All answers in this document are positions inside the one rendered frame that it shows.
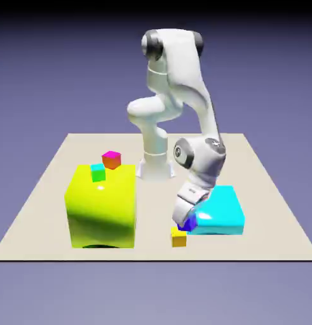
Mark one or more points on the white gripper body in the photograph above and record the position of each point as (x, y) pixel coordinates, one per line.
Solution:
(182, 207)

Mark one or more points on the small blue cube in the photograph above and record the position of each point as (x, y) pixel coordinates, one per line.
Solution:
(188, 224)

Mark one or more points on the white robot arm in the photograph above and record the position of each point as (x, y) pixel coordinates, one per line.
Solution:
(182, 76)

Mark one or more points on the small yellow cube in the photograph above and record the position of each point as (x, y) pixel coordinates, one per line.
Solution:
(179, 238)

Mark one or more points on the small red cube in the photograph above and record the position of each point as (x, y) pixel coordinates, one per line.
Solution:
(111, 160)

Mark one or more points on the small green cube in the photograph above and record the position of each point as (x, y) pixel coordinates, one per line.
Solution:
(98, 173)

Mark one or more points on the large cyan box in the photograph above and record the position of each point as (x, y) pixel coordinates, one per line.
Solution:
(219, 213)

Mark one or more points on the large yellow box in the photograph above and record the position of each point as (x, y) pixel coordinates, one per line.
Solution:
(102, 208)

